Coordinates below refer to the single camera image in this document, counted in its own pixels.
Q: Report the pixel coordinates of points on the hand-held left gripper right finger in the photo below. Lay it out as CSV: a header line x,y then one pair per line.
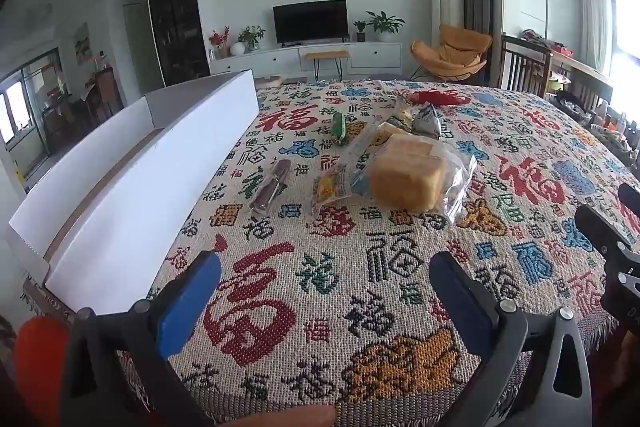
x,y
457,297

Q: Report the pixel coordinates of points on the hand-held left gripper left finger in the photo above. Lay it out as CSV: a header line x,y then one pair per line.
x,y
190,302

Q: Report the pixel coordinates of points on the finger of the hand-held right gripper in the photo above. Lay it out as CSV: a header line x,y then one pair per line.
x,y
597,224
631,197

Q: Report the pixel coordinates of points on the bread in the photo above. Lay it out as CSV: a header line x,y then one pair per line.
x,y
405,177

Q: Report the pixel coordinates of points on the white cardboard box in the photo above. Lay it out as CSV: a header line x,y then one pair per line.
x,y
125,187

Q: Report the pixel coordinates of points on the brown snack bar packet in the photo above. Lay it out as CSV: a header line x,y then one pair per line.
x,y
270,187

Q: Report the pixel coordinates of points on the yellow snack packet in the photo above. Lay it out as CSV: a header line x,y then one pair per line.
x,y
327,189

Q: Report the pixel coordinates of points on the white triangular snack packet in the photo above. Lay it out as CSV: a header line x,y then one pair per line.
x,y
427,122

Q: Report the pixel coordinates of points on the packet with yellow squares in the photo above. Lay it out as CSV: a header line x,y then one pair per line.
x,y
375,138

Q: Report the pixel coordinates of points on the pale clear snack packet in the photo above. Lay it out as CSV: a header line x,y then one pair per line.
x,y
400,112

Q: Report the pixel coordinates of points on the red snack packet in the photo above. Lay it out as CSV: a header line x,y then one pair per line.
x,y
440,97

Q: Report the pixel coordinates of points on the green snack packet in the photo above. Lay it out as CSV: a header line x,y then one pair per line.
x,y
340,127

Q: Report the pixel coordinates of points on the printed woven blanket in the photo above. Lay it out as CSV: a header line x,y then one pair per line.
x,y
400,257

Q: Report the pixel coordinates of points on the cluttered side table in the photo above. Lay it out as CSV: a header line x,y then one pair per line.
x,y
615,127

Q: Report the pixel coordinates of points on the orange red cloth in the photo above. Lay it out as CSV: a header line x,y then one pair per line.
x,y
42,357

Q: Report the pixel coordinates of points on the dark wooden chair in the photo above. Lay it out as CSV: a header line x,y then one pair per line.
x,y
525,64

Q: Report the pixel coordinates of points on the bright window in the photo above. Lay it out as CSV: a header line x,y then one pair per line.
x,y
627,22

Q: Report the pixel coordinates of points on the white sheer curtain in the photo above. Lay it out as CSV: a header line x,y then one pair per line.
x,y
592,2

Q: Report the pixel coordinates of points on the orange lounge chair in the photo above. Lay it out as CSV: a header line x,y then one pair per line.
x,y
450,52

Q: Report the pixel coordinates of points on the brown wooden side cabinet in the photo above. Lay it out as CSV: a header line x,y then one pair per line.
x,y
107,89

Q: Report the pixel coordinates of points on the glass sliding door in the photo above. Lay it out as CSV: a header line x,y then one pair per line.
x,y
25,107

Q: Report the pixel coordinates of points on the white television cabinet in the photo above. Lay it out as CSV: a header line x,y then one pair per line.
x,y
280,57

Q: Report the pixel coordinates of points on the red flowers in vase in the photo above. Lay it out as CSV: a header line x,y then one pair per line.
x,y
219,42

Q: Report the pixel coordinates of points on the plant in white vase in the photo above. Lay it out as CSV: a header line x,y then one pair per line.
x,y
250,38

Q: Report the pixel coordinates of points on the wooden stool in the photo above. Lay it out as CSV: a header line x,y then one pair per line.
x,y
327,55

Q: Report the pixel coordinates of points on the large green potted plant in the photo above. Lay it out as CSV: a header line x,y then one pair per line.
x,y
385,24

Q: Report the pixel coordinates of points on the small green potted plant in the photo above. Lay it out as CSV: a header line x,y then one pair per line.
x,y
360,31

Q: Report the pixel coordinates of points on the tall black cabinet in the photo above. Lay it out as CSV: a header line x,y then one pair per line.
x,y
175,12

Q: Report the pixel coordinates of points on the black television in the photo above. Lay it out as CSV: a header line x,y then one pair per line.
x,y
310,22

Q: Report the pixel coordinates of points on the wall picture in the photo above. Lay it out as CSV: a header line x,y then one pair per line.
x,y
82,43

